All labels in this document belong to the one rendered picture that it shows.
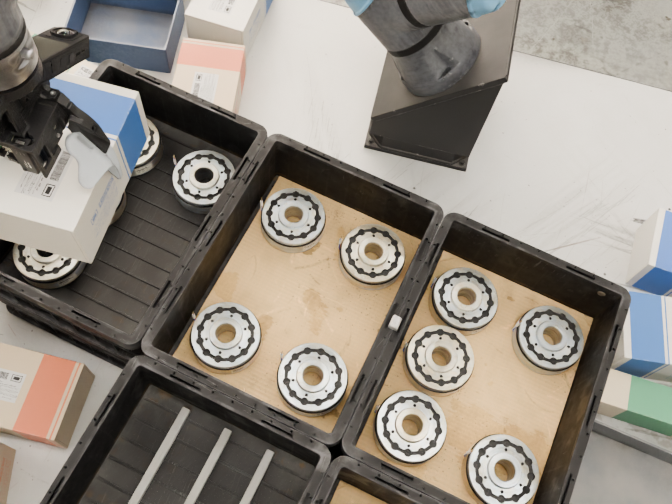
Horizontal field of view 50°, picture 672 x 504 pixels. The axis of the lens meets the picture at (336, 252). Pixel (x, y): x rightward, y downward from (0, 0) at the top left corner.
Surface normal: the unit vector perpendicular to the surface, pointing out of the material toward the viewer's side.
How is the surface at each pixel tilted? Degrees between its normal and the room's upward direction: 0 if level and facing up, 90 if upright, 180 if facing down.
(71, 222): 0
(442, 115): 90
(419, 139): 90
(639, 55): 0
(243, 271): 0
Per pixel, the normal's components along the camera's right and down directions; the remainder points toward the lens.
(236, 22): 0.08, -0.41
